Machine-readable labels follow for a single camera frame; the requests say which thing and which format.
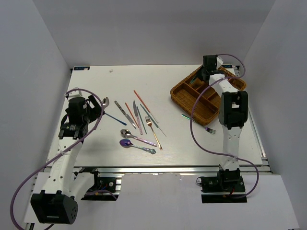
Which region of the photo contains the teal chopstick left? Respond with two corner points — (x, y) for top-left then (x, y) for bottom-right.
(136, 106), (147, 134)

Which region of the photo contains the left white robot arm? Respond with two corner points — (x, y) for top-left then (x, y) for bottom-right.
(30, 95), (103, 224)

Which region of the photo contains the silver spoon blue handle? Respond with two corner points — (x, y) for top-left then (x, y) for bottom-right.
(101, 96), (127, 126)

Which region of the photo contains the blue label sticker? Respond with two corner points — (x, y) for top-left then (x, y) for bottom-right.
(73, 66), (90, 71)

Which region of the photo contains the silver patterned table knife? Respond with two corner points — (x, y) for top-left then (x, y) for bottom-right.
(114, 101), (136, 128)

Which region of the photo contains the orange white chopstick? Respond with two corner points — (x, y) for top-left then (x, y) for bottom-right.
(133, 90), (159, 123)

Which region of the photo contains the orange chopstick left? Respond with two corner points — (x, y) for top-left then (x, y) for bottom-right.
(125, 102), (139, 128)

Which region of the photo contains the rose gold fork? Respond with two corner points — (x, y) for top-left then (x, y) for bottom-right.
(145, 116), (163, 150)

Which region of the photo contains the teal chopstick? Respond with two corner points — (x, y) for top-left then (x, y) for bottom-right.
(136, 106), (147, 134)
(140, 104), (160, 128)

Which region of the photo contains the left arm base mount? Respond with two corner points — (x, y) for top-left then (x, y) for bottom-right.
(82, 172), (119, 201)

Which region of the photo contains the silver spoon pink handle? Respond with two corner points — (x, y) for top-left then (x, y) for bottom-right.
(120, 129), (157, 147)

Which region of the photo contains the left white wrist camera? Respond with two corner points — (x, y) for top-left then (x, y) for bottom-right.
(65, 87), (83, 101)

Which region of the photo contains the orange wicker cutlery tray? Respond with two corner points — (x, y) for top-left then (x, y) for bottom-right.
(170, 65), (247, 127)

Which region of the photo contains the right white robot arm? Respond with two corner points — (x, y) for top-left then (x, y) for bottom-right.
(197, 55), (248, 172)

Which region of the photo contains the purple iridescent spoon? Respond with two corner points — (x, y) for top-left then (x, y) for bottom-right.
(119, 139), (156, 154)

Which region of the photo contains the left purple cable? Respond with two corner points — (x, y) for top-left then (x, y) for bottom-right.
(11, 88), (106, 230)

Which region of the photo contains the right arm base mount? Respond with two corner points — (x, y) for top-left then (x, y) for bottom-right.
(196, 168), (247, 204)

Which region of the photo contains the teal chopstick right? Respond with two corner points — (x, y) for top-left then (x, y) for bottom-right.
(140, 104), (160, 128)

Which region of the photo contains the iridescent rainbow fork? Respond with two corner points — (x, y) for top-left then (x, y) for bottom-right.
(181, 114), (216, 134)

